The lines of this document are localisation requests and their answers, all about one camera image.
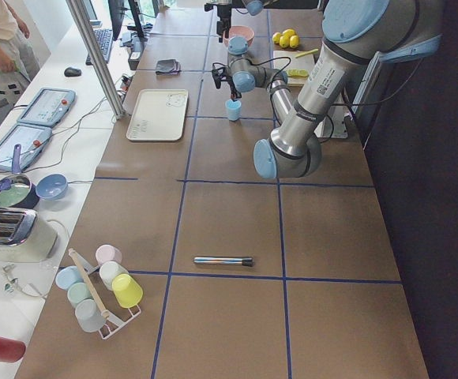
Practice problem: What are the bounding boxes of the yellow cup on rack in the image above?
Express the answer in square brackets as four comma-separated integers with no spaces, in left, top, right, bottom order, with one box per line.
[112,273,143,309]

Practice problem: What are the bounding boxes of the green cup on rack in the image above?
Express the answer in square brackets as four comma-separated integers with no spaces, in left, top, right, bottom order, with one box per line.
[67,282,92,308]

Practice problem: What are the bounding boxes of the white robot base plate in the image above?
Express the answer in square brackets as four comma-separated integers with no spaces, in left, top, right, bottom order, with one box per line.
[315,107,348,139]

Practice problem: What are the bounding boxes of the cream bear serving tray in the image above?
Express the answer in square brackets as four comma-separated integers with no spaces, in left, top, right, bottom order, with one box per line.
[126,89,189,142]

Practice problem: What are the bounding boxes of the black keyboard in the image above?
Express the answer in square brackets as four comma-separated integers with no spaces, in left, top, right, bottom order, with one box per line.
[92,28,114,63]

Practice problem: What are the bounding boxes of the teach pendant near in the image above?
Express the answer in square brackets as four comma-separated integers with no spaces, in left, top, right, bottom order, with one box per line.
[0,123,52,172]

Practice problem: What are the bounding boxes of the whole yellow lemon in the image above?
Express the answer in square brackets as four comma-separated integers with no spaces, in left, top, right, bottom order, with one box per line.
[281,28,296,39]

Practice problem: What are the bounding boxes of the wooden cutting board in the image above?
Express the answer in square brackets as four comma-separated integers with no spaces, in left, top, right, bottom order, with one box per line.
[272,51,317,86]

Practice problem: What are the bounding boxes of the black computer monitor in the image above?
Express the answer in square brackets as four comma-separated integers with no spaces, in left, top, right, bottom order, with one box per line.
[108,0,148,47]

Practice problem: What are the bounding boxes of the grey cup on rack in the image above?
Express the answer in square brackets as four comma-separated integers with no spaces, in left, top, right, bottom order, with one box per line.
[75,298,106,332]

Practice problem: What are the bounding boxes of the white toaster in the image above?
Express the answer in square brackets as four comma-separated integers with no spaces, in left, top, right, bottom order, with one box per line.
[0,208,58,263]

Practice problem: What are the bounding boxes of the teach pendant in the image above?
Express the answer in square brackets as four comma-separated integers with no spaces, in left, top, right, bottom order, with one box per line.
[17,88,77,128]
[0,123,52,172]

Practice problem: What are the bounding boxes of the yellow plastic knife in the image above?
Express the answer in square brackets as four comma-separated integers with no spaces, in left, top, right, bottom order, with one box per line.
[295,48,319,58]

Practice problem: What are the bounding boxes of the light blue plastic cup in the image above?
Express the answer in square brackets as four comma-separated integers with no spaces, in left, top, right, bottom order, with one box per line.
[225,99,242,122]

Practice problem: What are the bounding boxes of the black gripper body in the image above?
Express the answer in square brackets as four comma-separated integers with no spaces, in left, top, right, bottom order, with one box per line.
[211,62,238,95]
[204,0,232,36]

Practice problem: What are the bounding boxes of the blue cup on rack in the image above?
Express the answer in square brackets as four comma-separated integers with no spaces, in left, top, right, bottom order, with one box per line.
[55,265,84,291]

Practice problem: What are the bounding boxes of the white wire cup rack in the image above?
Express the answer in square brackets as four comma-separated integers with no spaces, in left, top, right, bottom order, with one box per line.
[68,248,142,340]

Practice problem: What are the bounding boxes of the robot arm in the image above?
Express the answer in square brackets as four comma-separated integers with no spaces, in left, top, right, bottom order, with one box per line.
[212,1,445,178]
[203,0,319,38]

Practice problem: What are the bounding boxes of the blue bowl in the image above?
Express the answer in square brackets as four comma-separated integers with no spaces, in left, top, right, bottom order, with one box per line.
[36,174,68,201]

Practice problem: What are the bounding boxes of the steel muddler black handle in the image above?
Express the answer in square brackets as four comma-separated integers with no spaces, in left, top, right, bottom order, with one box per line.
[193,257,253,267]

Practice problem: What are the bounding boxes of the blue saucepan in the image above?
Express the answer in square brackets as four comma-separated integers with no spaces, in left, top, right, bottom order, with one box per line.
[0,144,39,209]

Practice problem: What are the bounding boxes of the teach pendant far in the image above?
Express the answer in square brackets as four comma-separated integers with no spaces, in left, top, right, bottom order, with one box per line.
[17,88,77,128]

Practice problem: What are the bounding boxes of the folded grey cloth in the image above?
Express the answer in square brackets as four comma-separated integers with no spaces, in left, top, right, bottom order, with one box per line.
[155,58,182,76]

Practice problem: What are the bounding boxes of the black computer mouse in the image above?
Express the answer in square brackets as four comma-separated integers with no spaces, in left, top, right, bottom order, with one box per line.
[64,67,82,77]

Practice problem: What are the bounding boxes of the pink bowl of ice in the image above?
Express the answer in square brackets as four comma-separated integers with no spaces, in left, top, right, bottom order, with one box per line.
[223,25,254,47]

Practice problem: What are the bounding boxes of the standing person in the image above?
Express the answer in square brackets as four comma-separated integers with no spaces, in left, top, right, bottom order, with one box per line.
[0,1,40,106]

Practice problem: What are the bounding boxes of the aluminium frame post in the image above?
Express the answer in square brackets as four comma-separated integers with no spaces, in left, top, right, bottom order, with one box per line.
[66,0,126,120]

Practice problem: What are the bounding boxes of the white cup on rack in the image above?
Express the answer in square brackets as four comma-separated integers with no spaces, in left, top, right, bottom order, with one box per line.
[99,261,129,291]

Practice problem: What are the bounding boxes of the pink cup on rack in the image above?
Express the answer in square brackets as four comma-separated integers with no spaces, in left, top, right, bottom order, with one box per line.
[95,244,122,266]

